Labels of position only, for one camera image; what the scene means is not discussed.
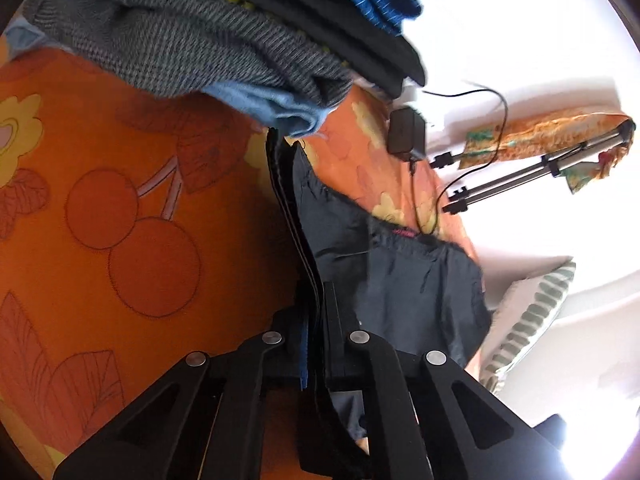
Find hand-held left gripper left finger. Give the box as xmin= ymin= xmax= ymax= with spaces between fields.
xmin=52 ymin=305 xmax=311 ymax=480

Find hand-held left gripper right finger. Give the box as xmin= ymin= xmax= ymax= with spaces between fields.
xmin=320 ymin=281 xmax=583 ymax=480

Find black pants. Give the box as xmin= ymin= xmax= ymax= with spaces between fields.
xmin=265 ymin=127 xmax=493 ymax=480

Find green striped white pillow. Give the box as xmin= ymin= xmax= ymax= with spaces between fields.
xmin=480 ymin=257 xmax=577 ymax=386

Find black power adapter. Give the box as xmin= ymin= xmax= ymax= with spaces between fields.
xmin=389 ymin=106 xmax=427 ymax=162

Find silver tripod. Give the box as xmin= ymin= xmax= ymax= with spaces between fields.
xmin=429 ymin=119 xmax=636 ymax=216

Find orange floral bedsheet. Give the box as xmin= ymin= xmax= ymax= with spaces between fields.
xmin=0 ymin=35 xmax=481 ymax=480

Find stack of folded clothes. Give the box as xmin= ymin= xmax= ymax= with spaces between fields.
xmin=47 ymin=0 xmax=426 ymax=98

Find orange patterned scarf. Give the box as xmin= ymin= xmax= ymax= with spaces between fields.
xmin=460 ymin=112 xmax=637 ymax=196

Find grey knit garment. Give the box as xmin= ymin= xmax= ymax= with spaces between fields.
xmin=22 ymin=0 xmax=353 ymax=106

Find black adapter cable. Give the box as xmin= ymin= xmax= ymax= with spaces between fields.
xmin=407 ymin=89 xmax=508 ymax=236

